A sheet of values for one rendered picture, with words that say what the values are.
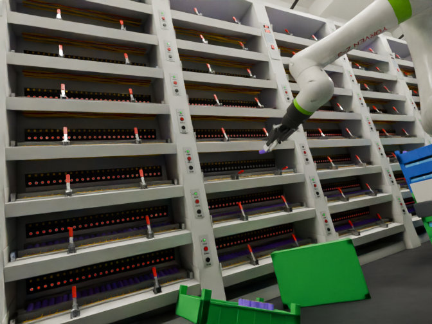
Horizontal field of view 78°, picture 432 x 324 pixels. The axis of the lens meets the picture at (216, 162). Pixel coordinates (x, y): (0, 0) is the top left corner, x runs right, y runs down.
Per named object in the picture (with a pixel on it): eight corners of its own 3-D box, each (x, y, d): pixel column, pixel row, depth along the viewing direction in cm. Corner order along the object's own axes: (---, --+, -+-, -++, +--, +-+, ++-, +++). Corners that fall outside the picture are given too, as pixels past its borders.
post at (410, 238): (421, 245, 169) (332, 20, 216) (413, 248, 164) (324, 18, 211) (390, 247, 186) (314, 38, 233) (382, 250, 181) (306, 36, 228)
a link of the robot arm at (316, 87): (323, 88, 89) (346, 90, 93) (307, 62, 94) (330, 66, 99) (298, 116, 99) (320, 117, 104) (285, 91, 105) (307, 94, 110)
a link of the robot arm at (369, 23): (396, 9, 84) (397, 33, 93) (377, -10, 90) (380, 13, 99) (291, 76, 99) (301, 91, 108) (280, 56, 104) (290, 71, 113)
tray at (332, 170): (381, 171, 179) (380, 151, 179) (317, 180, 150) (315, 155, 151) (353, 172, 197) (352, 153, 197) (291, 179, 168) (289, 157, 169)
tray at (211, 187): (305, 181, 146) (303, 164, 146) (204, 193, 118) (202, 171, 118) (279, 180, 164) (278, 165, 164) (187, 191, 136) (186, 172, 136)
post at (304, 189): (348, 272, 136) (263, 1, 183) (335, 278, 132) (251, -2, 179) (319, 272, 153) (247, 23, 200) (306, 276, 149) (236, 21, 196)
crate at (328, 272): (371, 299, 92) (366, 292, 99) (351, 238, 97) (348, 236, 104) (283, 310, 100) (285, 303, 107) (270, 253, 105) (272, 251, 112)
